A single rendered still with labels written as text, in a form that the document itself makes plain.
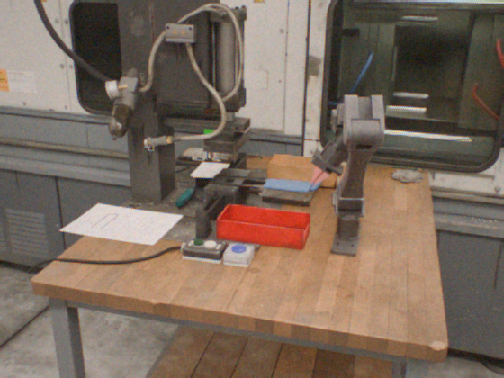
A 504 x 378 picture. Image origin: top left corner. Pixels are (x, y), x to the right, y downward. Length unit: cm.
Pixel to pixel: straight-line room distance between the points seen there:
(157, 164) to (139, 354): 112
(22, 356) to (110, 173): 91
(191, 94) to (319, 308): 76
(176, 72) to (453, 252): 136
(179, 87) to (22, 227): 172
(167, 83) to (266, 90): 72
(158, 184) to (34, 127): 122
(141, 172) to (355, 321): 89
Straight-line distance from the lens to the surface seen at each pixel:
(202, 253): 147
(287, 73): 230
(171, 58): 169
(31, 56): 286
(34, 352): 278
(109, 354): 268
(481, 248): 242
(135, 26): 173
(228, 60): 166
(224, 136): 170
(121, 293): 137
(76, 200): 292
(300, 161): 209
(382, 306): 134
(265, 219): 165
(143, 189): 185
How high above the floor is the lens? 162
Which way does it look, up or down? 22 degrees down
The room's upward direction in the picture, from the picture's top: 1 degrees clockwise
